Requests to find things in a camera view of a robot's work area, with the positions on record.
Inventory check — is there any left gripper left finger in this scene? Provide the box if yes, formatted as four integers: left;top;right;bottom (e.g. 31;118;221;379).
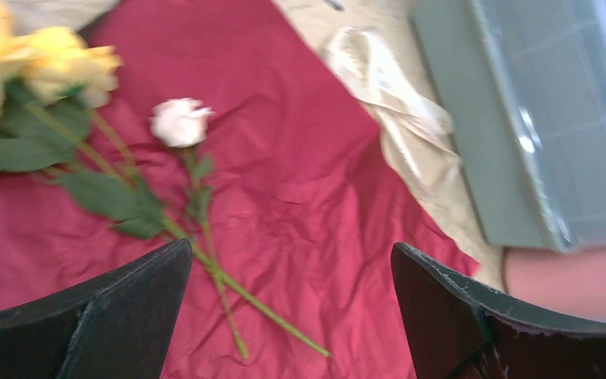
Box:
0;239;193;378

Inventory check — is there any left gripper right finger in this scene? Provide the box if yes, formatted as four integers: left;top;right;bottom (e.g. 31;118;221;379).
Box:
391;242;606;379

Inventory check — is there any cream ribbon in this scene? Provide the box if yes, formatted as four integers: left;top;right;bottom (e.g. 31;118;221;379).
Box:
323;26;462;196

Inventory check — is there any small white rose stem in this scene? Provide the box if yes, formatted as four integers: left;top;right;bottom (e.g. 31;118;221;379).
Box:
151;98;249;359

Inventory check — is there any flower bouquet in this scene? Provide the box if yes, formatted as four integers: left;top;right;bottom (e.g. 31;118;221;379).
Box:
0;1;477;378

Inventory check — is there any yellow rose stem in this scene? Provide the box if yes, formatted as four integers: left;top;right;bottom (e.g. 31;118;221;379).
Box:
0;1;330;357

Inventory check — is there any pink cylindrical vase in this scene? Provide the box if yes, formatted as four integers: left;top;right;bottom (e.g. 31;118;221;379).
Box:
503;246;606;322

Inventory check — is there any clear plastic storage box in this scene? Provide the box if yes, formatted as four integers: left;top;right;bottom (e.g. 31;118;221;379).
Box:
411;0;606;252

